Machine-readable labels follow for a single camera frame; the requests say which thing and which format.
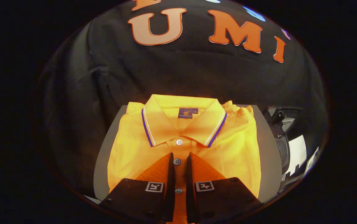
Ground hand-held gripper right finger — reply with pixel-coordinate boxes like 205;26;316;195
186;152;261;224

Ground white flat board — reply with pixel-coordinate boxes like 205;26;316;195
287;134;307;175

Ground grey side table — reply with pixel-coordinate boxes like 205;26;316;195
93;104;283;203

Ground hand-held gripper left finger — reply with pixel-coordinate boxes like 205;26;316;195
99;152;176;224

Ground white plastic object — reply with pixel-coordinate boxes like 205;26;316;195
304;146;319;176

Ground yellow polo shirt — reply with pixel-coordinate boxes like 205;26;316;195
107;94;262;224

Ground dark washing machine lid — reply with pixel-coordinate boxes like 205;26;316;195
263;106;305;139

